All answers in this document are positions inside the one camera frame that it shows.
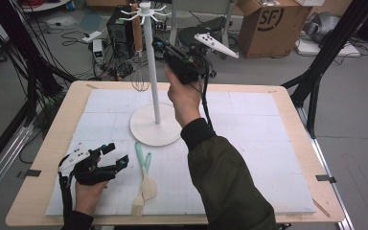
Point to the large cardboard box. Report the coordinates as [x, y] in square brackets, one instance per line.
[268, 35]

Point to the white power strip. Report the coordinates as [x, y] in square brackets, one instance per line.
[91, 36]

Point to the white hook rack stand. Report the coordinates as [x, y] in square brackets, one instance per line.
[155, 102]

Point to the white foam mat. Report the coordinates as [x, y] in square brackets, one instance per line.
[252, 143]

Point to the black tape strip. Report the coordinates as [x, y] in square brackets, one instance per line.
[33, 172]
[325, 179]

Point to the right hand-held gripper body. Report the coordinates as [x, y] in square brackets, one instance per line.
[185, 68]

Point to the white flat board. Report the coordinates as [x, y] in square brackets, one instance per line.
[313, 48]

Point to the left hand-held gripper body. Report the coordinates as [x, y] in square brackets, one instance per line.
[92, 174]

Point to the white device with green display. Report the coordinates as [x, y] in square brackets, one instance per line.
[97, 51]

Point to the black metal stand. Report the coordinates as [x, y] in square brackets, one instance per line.
[32, 73]
[329, 48]

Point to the aluminium rail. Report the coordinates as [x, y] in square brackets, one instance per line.
[329, 179]
[3, 159]

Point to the grey bag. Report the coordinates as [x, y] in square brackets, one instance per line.
[324, 24]

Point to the black round stool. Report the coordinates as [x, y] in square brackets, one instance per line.
[188, 35]

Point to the person's left hand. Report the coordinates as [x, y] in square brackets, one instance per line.
[87, 196]

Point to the black computer tower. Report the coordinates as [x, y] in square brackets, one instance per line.
[123, 32]

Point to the person's right hand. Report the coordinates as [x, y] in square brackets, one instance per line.
[185, 102]

